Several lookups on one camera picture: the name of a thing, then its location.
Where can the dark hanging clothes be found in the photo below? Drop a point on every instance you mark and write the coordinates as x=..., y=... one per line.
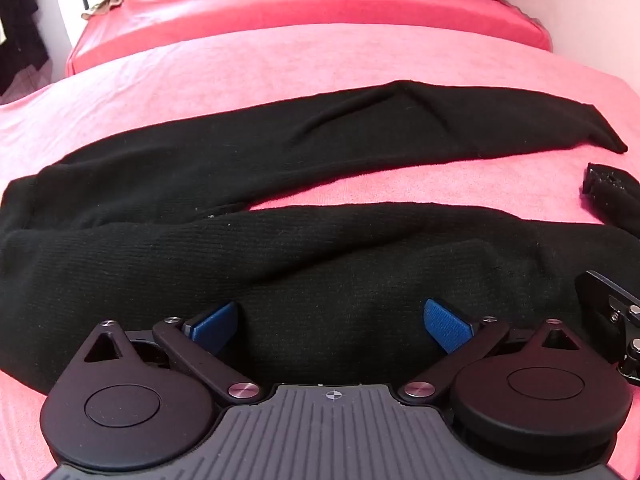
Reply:
x=20, y=35

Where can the black glove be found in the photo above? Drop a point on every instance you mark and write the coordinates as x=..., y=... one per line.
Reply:
x=612, y=200

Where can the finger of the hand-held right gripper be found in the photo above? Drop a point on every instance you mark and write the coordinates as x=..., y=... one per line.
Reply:
x=592, y=292

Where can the pink blanket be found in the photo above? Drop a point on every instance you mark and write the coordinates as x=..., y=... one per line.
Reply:
x=300, y=60

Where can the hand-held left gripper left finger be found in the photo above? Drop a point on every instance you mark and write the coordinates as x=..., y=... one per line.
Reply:
x=212, y=327

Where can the pink bed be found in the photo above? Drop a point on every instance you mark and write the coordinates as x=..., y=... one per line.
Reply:
x=250, y=10

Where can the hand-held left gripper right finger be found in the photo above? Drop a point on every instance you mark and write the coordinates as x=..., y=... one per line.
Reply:
x=447, y=327

